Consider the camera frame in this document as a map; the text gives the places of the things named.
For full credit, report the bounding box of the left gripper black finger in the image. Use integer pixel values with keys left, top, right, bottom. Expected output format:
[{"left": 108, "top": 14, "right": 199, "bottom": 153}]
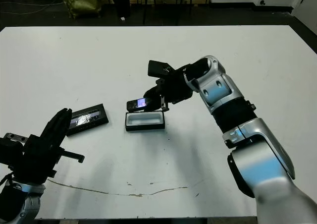
[
  {"left": 51, "top": 109, "right": 72, "bottom": 148},
  {"left": 41, "top": 108, "right": 67, "bottom": 145}
]

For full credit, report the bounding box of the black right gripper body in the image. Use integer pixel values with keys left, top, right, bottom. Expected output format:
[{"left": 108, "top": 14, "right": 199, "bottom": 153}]
[{"left": 156, "top": 70, "right": 194, "bottom": 112}]

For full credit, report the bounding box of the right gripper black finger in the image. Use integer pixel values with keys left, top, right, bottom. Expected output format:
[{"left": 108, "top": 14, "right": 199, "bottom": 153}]
[
  {"left": 146, "top": 97, "right": 163, "bottom": 112},
  {"left": 143, "top": 85, "right": 162, "bottom": 99}
]

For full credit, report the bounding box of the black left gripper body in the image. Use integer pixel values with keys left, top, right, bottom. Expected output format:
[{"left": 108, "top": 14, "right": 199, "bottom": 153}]
[{"left": 4, "top": 132, "right": 85, "bottom": 184}]

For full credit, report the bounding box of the black oblong camera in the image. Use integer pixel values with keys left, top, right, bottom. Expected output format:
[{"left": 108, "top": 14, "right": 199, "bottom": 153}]
[{"left": 126, "top": 97, "right": 151, "bottom": 112}]

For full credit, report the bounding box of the black box lid with print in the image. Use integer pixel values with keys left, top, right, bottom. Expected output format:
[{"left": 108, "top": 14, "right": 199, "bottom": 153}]
[{"left": 66, "top": 103, "right": 109, "bottom": 136}]

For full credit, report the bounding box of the black box with white inlay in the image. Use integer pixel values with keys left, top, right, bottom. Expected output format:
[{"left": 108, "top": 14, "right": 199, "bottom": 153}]
[{"left": 124, "top": 111, "right": 166, "bottom": 132}]

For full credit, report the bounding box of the black waste bin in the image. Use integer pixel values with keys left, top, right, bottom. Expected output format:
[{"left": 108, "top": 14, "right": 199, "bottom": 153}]
[{"left": 111, "top": 0, "right": 131, "bottom": 18}]

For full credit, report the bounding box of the yellow plastic bag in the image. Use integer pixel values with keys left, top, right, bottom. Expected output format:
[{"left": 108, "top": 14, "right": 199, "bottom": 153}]
[{"left": 61, "top": 0, "right": 104, "bottom": 18}]

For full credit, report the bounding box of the white door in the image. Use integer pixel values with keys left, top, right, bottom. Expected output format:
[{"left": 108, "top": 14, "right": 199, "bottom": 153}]
[{"left": 293, "top": 0, "right": 317, "bottom": 28}]

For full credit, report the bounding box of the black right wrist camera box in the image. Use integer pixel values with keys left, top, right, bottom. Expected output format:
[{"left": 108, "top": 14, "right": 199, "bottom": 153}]
[{"left": 148, "top": 59, "right": 174, "bottom": 78}]

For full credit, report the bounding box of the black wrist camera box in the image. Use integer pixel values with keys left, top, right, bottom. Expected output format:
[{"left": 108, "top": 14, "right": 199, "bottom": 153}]
[
  {"left": 0, "top": 137, "right": 25, "bottom": 167},
  {"left": 148, "top": 59, "right": 174, "bottom": 78}
]

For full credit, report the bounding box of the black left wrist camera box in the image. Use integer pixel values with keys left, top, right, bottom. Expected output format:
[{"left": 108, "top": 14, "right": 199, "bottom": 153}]
[{"left": 0, "top": 137, "right": 25, "bottom": 167}]

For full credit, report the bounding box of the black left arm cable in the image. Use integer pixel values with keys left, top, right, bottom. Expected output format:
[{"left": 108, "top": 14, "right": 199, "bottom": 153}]
[{"left": 0, "top": 173, "right": 13, "bottom": 185}]

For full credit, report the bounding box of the thin pale floor cable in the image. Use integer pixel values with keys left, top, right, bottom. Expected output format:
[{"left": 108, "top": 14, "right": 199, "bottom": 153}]
[{"left": 0, "top": 0, "right": 65, "bottom": 15}]

